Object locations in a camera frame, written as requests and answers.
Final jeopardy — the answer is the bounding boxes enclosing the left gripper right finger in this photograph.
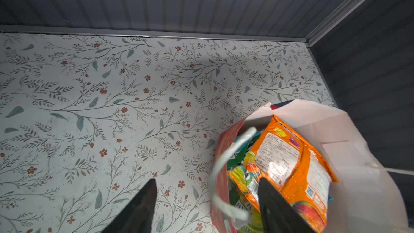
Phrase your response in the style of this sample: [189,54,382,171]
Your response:
[258,178,314,233]

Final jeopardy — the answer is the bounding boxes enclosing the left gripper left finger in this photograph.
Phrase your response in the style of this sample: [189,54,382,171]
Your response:
[102,179,157,233]

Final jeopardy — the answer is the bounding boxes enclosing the pink Fox's candy bag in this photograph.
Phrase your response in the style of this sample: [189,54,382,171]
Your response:
[244,115,337,233]

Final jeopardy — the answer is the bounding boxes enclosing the green yellow candy bag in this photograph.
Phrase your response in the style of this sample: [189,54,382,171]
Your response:
[227,131,264,233]

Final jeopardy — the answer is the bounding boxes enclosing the red paper gift bag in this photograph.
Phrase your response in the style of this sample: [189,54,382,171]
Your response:
[209,100,414,233]

